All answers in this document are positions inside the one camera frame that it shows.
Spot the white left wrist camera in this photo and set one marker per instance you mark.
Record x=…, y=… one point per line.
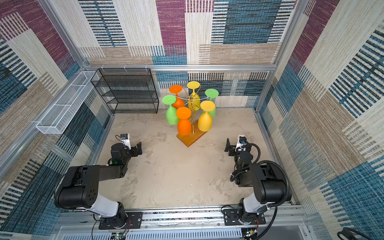
x=125, y=139

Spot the orange wine glass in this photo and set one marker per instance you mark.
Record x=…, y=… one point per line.
x=176, y=89
x=184, y=124

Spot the yellow wine glass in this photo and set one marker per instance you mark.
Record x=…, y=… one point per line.
x=194, y=99
x=205, y=120

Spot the orange back wine glass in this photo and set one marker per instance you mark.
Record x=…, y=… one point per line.
x=176, y=89

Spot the yellow front wine glass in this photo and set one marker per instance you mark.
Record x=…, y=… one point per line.
x=205, y=120

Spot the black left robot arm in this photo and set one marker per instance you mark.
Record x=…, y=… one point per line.
x=79, y=190

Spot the black mesh shelf rack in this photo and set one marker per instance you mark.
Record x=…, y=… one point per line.
x=127, y=91

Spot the white mesh wall basket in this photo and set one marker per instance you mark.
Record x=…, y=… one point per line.
x=62, y=112

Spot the gold wire wine glass rack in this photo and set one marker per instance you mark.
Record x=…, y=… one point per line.
x=196, y=133

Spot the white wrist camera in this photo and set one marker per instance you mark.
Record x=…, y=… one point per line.
x=125, y=139
x=241, y=144

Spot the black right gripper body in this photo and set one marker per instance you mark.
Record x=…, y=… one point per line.
x=233, y=149

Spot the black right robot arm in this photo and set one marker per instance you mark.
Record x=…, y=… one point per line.
x=269, y=181

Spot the orange front wine glass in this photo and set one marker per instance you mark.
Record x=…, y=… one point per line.
x=184, y=124

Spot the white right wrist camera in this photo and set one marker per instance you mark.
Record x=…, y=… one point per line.
x=241, y=144

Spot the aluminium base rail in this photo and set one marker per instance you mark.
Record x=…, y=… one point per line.
x=191, y=223

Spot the green wine glass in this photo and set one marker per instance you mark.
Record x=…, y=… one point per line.
x=171, y=114
x=212, y=94

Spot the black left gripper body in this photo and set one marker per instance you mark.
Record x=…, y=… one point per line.
x=135, y=150

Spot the yellow back wine glass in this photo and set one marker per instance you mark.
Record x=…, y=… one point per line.
x=194, y=99

